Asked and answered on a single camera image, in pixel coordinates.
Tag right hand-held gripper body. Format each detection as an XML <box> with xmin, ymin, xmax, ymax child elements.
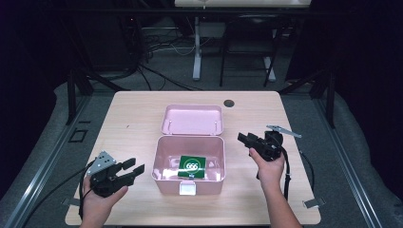
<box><xmin>248</xmin><ymin>124</ymin><xmax>303</xmax><ymax>162</ymax></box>

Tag green packet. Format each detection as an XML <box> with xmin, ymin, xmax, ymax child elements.
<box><xmin>177</xmin><ymin>154</ymin><xmax>207</xmax><ymax>180</ymax></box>

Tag pink storage box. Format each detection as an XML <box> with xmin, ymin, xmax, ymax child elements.
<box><xmin>151</xmin><ymin>104</ymin><xmax>227</xmax><ymax>197</ymax></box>

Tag black metal chair frame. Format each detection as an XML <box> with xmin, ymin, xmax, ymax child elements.
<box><xmin>219</xmin><ymin>13</ymin><xmax>287</xmax><ymax>88</ymax></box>

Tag person's left hand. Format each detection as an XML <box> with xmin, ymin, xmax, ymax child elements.
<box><xmin>81</xmin><ymin>184</ymin><xmax>129</xmax><ymax>228</ymax></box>

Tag aluminium floor rail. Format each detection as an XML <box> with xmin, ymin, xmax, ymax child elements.
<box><xmin>312</xmin><ymin>96</ymin><xmax>385</xmax><ymax>228</ymax></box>
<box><xmin>0</xmin><ymin>93</ymin><xmax>93</xmax><ymax>228</ymax></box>

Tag grey tape strip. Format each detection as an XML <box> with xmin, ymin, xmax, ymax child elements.
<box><xmin>61</xmin><ymin>197</ymin><xmax>82</xmax><ymax>207</ymax></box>
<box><xmin>302</xmin><ymin>198</ymin><xmax>326</xmax><ymax>209</ymax></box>

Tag black metal stand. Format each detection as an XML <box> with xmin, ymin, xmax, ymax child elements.
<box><xmin>278</xmin><ymin>67</ymin><xmax>337</xmax><ymax>129</ymax></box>
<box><xmin>65</xmin><ymin>66</ymin><xmax>131</xmax><ymax>126</ymax></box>

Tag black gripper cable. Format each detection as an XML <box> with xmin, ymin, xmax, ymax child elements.
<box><xmin>21</xmin><ymin>160</ymin><xmax>97</xmax><ymax>228</ymax></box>
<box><xmin>278</xmin><ymin>145</ymin><xmax>293</xmax><ymax>201</ymax></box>

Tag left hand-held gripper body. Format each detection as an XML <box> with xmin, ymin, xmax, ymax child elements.
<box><xmin>86</xmin><ymin>150</ymin><xmax>135</xmax><ymax>199</ymax></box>

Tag black floor cables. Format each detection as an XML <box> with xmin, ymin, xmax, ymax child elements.
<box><xmin>136</xmin><ymin>29</ymin><xmax>205</xmax><ymax>92</ymax></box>

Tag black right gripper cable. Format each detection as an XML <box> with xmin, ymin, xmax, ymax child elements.
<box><xmin>278</xmin><ymin>145</ymin><xmax>293</xmax><ymax>201</ymax></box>

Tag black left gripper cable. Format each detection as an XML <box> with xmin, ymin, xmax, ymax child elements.
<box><xmin>21</xmin><ymin>160</ymin><xmax>97</xmax><ymax>228</ymax></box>

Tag person's right hand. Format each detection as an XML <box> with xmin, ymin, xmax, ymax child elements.
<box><xmin>248</xmin><ymin>147</ymin><xmax>286</xmax><ymax>192</ymax></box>

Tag white desk leg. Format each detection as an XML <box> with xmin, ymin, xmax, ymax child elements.
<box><xmin>192</xmin><ymin>15</ymin><xmax>204</xmax><ymax>82</ymax></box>
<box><xmin>262</xmin><ymin>56</ymin><xmax>278</xmax><ymax>84</ymax></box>

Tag thin black cable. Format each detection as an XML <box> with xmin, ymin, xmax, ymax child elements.
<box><xmin>298</xmin><ymin>150</ymin><xmax>316</xmax><ymax>193</ymax></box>

